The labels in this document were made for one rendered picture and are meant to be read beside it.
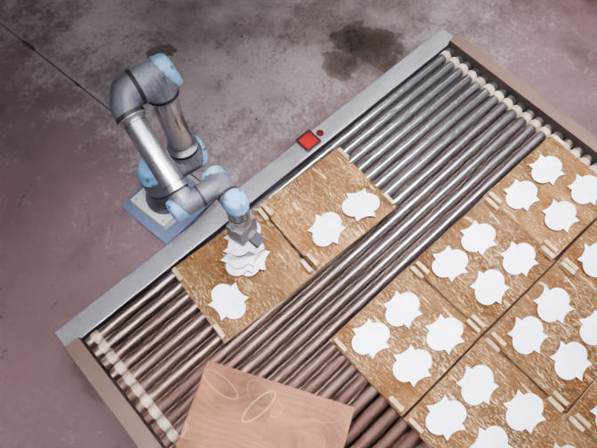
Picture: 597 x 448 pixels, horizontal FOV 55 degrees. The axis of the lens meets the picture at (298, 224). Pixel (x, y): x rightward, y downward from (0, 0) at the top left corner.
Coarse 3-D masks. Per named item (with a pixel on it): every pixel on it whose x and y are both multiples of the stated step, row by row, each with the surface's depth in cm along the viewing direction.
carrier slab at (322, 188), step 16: (336, 160) 233; (304, 176) 230; (320, 176) 230; (336, 176) 230; (352, 176) 230; (288, 192) 227; (304, 192) 227; (320, 192) 227; (336, 192) 227; (352, 192) 227; (368, 192) 227; (272, 208) 224; (288, 208) 224; (304, 208) 224; (320, 208) 224; (336, 208) 224; (384, 208) 224; (288, 224) 222; (304, 224) 222; (352, 224) 222; (368, 224) 221; (304, 240) 219; (352, 240) 219; (304, 256) 216; (320, 256) 216; (336, 256) 217
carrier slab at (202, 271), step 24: (216, 240) 219; (264, 240) 219; (192, 264) 215; (216, 264) 215; (288, 264) 215; (192, 288) 211; (240, 288) 211; (264, 288) 211; (288, 288) 211; (216, 312) 208; (264, 312) 208
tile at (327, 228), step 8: (320, 216) 222; (328, 216) 222; (336, 216) 222; (320, 224) 220; (328, 224) 220; (336, 224) 220; (312, 232) 219; (320, 232) 219; (328, 232) 219; (336, 232) 219; (320, 240) 218; (328, 240) 218; (336, 240) 218
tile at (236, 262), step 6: (228, 252) 212; (258, 252) 212; (228, 258) 211; (234, 258) 211; (240, 258) 211; (246, 258) 211; (252, 258) 211; (234, 264) 210; (240, 264) 210; (246, 264) 210; (252, 264) 210
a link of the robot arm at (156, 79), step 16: (144, 64) 177; (160, 64) 177; (144, 80) 176; (160, 80) 177; (176, 80) 180; (144, 96) 177; (160, 96) 182; (176, 96) 186; (160, 112) 191; (176, 112) 193; (176, 128) 198; (176, 144) 205; (192, 144) 210; (176, 160) 211; (192, 160) 212
